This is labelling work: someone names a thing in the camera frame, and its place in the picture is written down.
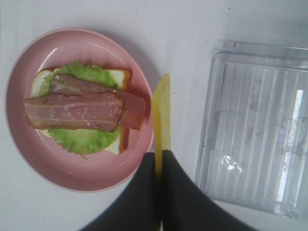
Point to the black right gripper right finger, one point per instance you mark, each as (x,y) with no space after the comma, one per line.
(186,208)

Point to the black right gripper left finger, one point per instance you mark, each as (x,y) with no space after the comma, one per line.
(136,208)

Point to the green lettuce leaf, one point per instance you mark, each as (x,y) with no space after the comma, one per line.
(81,142)

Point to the wavy bacon strip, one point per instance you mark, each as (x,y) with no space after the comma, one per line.
(134,106)

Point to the curled bacon strip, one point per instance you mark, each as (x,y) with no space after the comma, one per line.
(96,111)

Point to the yellow cheese slice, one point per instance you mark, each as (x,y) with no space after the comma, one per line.
(161,110)

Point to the white bread slice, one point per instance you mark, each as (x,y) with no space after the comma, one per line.
(124,134)

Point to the clear right plastic tray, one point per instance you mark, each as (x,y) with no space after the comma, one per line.
(254,142)

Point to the pink round plate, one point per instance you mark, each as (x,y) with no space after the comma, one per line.
(95,172)

